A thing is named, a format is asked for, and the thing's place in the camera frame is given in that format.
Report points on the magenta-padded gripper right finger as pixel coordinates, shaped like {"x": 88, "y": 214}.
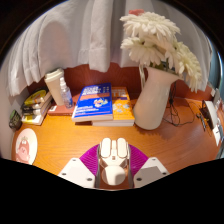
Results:
{"x": 151, "y": 170}

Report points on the orange book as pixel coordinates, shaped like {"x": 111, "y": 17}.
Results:
{"x": 121, "y": 106}

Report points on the yellow and white book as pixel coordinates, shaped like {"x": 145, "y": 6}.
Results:
{"x": 33, "y": 119}

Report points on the yellow and black book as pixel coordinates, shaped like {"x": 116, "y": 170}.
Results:
{"x": 36, "y": 96}

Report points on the white computer mouse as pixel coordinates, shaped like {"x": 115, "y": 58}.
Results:
{"x": 113, "y": 160}

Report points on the cream tumbler with lid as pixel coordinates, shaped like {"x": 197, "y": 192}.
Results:
{"x": 55, "y": 85}

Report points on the white curtain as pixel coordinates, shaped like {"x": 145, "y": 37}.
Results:
{"x": 83, "y": 33}

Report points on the white ceramic pitcher vase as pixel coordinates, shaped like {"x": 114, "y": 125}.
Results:
{"x": 156, "y": 100}

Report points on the round pink cartoon mouse pad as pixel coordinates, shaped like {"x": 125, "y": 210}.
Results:
{"x": 26, "y": 146}

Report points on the clear spray bottle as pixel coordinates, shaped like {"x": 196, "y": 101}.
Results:
{"x": 66, "y": 95}

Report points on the dark green mug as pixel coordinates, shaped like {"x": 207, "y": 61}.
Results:
{"x": 15, "y": 120}

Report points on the white flower bouquet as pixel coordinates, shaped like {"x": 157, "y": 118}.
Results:
{"x": 156, "y": 36}

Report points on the maroon flat notebook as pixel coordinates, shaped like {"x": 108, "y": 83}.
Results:
{"x": 61, "y": 110}

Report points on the blue book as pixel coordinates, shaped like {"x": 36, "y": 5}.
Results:
{"x": 95, "y": 101}

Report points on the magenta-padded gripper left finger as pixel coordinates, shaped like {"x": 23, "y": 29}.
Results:
{"x": 75, "y": 171}

